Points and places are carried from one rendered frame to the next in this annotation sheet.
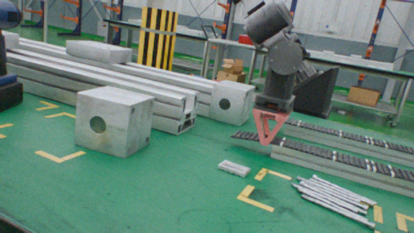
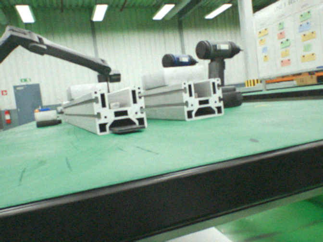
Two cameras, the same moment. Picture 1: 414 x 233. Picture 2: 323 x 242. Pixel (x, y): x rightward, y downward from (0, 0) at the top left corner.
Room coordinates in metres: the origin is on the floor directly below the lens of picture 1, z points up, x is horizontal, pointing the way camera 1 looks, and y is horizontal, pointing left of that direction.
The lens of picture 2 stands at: (1.43, 1.18, 0.83)
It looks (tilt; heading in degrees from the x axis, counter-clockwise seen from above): 4 degrees down; 229
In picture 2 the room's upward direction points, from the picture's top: 7 degrees counter-clockwise
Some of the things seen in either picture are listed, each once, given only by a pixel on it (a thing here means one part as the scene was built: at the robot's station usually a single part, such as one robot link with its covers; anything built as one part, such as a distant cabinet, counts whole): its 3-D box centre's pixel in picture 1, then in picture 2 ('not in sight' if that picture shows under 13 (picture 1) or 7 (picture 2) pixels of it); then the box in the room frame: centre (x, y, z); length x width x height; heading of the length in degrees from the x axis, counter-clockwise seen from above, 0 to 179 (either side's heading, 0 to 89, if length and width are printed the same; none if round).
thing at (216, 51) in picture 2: not in sight; (225, 74); (0.66, 0.66, 0.89); 0.20 x 0.08 x 0.22; 171
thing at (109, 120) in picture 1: (119, 118); not in sight; (0.57, 0.16, 0.83); 0.11 x 0.10 x 0.10; 165
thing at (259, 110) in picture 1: (270, 122); not in sight; (0.64, -0.12, 0.85); 0.07 x 0.07 x 0.09; 71
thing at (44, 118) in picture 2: not in sight; (48, 118); (1.04, 0.06, 0.81); 0.10 x 0.08 x 0.06; 161
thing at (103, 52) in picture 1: (99, 55); (86, 96); (1.01, 0.36, 0.87); 0.16 x 0.11 x 0.07; 71
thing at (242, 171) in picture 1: (234, 168); not in sight; (0.53, -0.06, 0.78); 0.05 x 0.03 x 0.01; 66
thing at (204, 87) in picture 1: (98, 71); (88, 111); (1.01, 0.36, 0.82); 0.80 x 0.10 x 0.09; 71
